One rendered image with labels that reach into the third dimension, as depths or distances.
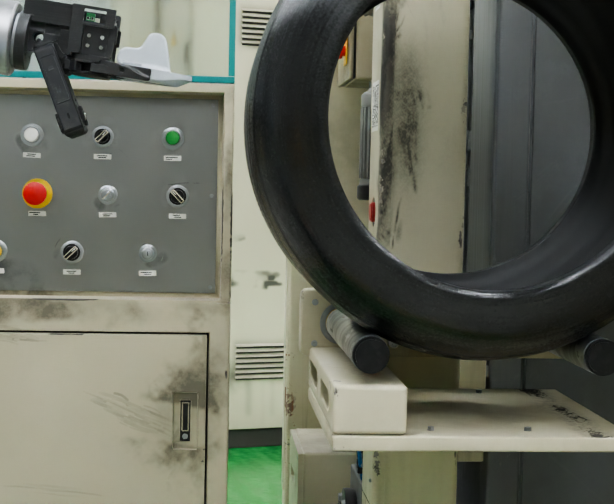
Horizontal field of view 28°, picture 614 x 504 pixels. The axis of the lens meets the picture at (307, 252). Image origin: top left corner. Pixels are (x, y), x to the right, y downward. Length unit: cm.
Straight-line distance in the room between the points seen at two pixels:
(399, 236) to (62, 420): 69
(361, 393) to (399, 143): 49
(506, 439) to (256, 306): 374
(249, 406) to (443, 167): 349
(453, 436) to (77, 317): 86
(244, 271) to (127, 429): 305
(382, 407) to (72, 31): 58
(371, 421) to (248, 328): 374
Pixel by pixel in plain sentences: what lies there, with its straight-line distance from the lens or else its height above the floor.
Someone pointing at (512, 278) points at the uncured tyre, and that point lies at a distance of 176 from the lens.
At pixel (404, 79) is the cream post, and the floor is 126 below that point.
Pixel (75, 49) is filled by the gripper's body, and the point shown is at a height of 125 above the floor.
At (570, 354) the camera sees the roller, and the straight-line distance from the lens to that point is 160.
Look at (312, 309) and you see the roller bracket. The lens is 182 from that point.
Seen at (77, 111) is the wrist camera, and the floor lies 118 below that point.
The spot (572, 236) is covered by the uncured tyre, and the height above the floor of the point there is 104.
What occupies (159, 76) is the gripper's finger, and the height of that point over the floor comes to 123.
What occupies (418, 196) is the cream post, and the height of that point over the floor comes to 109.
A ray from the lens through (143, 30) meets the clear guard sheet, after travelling 219.
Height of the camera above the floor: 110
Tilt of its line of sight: 3 degrees down
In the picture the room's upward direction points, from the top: 1 degrees clockwise
